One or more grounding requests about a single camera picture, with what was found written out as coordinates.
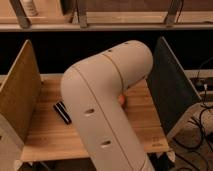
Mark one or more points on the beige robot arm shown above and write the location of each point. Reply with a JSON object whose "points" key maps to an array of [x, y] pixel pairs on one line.
{"points": [[90, 89]]}

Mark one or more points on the white bottle on shelf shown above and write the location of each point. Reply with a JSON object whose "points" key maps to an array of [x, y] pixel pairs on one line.
{"points": [[30, 7]]}

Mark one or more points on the orange brown bowl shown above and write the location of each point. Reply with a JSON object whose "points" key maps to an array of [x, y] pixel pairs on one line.
{"points": [[122, 100]]}

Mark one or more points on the black striped rectangular block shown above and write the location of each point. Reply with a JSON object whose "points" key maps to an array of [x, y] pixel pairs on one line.
{"points": [[61, 110]]}

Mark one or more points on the right dark side panel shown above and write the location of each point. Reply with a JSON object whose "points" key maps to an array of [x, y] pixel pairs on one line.
{"points": [[173, 93]]}

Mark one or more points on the left wooden side panel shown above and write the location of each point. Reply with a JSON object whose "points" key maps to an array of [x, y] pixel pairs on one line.
{"points": [[19, 92]]}

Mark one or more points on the wooden back shelf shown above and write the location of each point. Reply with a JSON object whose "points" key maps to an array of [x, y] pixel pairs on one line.
{"points": [[107, 15]]}

